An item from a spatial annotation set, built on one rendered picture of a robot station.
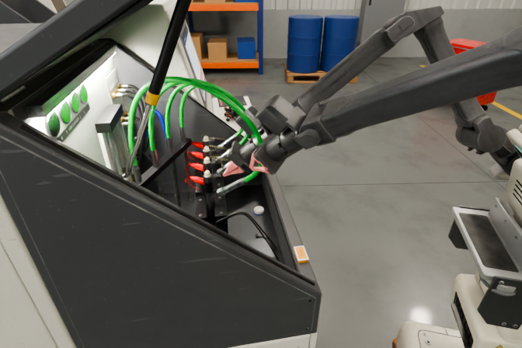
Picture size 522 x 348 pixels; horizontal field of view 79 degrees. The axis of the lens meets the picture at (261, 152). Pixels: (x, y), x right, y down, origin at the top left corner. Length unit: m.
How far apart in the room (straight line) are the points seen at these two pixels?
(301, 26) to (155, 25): 4.49
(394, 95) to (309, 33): 5.07
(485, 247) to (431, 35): 0.55
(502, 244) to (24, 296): 1.08
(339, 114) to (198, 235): 0.35
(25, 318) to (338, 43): 5.37
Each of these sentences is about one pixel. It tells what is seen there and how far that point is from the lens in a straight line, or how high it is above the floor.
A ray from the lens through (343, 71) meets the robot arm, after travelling 0.89.
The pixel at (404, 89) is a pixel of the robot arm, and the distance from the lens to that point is 0.51.
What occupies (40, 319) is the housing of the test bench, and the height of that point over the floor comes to 1.01.
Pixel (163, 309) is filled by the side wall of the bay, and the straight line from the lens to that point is 0.81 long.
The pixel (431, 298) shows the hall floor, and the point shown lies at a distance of 2.24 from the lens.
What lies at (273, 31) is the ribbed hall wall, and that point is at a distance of 7.33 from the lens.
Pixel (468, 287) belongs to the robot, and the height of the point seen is 0.80.
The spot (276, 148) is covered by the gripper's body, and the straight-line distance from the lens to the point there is 0.71.
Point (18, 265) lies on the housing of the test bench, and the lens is 0.76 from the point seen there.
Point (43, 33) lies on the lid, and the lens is 0.50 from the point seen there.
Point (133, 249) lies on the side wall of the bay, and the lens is 0.68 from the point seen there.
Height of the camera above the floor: 1.63
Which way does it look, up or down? 29 degrees down
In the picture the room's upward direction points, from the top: straight up
